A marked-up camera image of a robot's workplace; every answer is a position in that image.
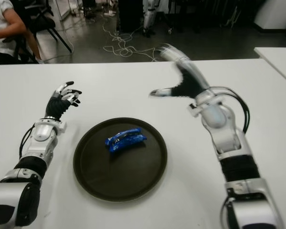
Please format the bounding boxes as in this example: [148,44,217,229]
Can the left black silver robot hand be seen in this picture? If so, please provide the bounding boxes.
[45,81,83,120]

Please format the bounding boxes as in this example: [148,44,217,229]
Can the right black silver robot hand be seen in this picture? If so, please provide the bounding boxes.
[149,44,212,99]

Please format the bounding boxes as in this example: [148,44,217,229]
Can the blue Oreo cookie packet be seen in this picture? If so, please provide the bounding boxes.
[104,128,148,156]

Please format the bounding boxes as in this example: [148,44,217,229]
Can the white humanoid robot legs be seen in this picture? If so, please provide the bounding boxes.
[142,0,161,38]

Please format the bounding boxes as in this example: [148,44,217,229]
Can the black folding chair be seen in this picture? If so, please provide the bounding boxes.
[2,0,72,64]

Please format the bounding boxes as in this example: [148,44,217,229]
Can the white side table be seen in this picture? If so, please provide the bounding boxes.
[254,46,286,88]

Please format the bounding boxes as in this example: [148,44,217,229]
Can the black cabinet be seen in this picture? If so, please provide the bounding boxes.
[118,0,145,33]

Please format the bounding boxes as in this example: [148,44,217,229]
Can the round dark brown tray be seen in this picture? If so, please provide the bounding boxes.
[72,117,168,203]

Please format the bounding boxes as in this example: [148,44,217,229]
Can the seated person in white shirt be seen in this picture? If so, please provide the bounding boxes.
[0,0,42,73]

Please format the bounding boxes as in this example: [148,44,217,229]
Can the white board panel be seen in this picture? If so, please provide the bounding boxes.
[56,0,73,21]

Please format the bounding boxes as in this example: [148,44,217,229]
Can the white box with black base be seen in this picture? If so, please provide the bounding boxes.
[253,0,286,33]

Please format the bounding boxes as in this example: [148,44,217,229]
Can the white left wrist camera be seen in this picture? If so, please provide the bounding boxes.
[57,121,68,134]

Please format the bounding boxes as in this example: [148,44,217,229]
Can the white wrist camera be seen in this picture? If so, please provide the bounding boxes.
[57,121,68,134]
[188,102,201,118]

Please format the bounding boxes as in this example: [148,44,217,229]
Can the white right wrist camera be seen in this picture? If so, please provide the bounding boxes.
[188,102,201,118]

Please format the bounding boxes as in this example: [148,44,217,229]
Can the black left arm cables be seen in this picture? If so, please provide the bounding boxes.
[19,123,36,159]

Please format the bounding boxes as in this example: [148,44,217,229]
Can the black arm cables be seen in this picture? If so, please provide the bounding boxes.
[19,123,36,159]
[211,85,251,134]

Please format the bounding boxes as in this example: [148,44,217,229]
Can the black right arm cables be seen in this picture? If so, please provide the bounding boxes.
[211,85,251,134]

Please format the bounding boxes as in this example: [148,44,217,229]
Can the tangled white floor cable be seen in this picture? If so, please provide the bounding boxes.
[102,13,159,62]

